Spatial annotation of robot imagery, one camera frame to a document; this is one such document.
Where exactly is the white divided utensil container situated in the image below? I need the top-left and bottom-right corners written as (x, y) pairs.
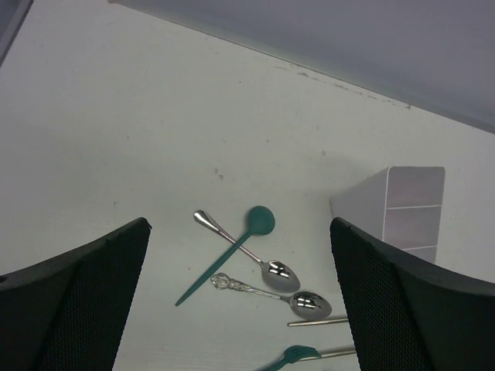
top-left (330, 166), bottom-right (446, 264)

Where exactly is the teal slim fork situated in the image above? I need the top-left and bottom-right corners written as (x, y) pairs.
top-left (260, 345), bottom-right (322, 371)

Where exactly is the matte round steel spoon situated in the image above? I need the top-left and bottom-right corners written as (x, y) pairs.
top-left (287, 315), bottom-right (349, 327)

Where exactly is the plain shiny steel spoon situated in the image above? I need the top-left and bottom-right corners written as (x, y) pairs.
top-left (193, 210), bottom-right (301, 293)

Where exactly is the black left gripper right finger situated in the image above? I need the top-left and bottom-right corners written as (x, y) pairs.
top-left (329, 217), bottom-right (494, 370)

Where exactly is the ornate handle steel spoon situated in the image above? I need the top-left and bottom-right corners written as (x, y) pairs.
top-left (210, 273), bottom-right (333, 321)

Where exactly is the matte slim steel fork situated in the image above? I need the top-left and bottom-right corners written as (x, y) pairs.
top-left (300, 345), bottom-right (356, 362)

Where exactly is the teal round spoon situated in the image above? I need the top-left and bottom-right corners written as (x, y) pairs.
top-left (175, 206), bottom-right (275, 307)

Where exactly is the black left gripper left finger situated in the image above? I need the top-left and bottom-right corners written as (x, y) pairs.
top-left (1, 217), bottom-right (151, 370)

